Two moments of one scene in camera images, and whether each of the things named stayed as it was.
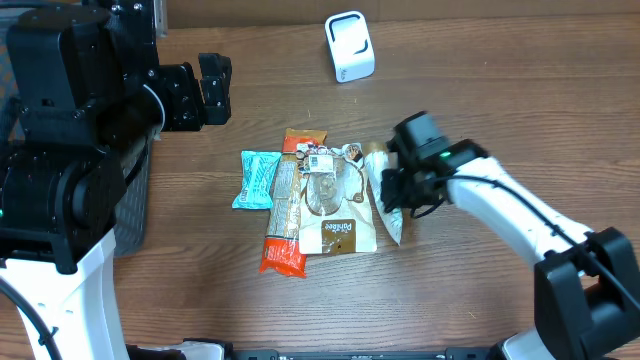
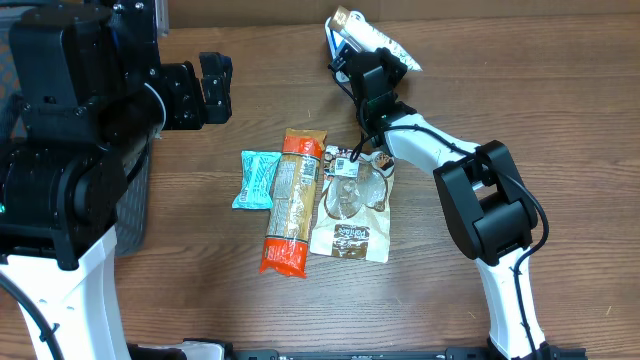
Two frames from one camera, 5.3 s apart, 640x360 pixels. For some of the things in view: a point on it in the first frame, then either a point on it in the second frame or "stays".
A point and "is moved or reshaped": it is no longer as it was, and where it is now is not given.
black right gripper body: (395, 187) -> (357, 61)
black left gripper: (186, 95) stays
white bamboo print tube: (375, 163) -> (355, 28)
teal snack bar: (258, 169) stays
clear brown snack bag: (335, 215) is moved or reshaped
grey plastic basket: (131, 217) stays
